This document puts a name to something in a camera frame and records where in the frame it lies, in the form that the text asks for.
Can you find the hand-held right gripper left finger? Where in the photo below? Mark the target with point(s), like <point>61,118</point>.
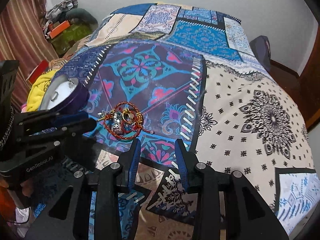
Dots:
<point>133,161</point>

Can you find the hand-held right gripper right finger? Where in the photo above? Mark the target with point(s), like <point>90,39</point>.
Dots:
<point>182,166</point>

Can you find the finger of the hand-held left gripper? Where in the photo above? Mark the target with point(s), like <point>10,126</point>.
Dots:
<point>75,117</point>
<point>86,126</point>

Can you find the small gold earring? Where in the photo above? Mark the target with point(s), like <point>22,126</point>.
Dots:
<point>103,117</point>

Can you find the round purple tin box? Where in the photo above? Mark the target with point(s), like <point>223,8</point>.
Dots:
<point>63,92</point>

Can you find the silver beaded jewelry piece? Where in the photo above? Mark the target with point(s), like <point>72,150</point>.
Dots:
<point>117,123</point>

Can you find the yellow cloth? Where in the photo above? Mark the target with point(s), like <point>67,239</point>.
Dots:
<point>41,90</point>

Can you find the red flat box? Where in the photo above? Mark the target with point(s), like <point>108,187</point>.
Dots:
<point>37,71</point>

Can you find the patchwork printed bedspread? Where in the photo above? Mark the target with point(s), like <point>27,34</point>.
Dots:
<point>225,120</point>

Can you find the green bag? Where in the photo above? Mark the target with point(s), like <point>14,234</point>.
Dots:
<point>71,36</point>

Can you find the orange box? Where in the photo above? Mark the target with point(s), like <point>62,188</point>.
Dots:
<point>60,30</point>

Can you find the striped brown curtain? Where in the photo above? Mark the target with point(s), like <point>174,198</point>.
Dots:
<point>17,30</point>

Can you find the pile of clothes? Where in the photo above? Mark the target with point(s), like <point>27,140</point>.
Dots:
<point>62,7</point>

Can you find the dark blue pillow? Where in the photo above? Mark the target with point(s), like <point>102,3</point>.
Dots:
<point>262,51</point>

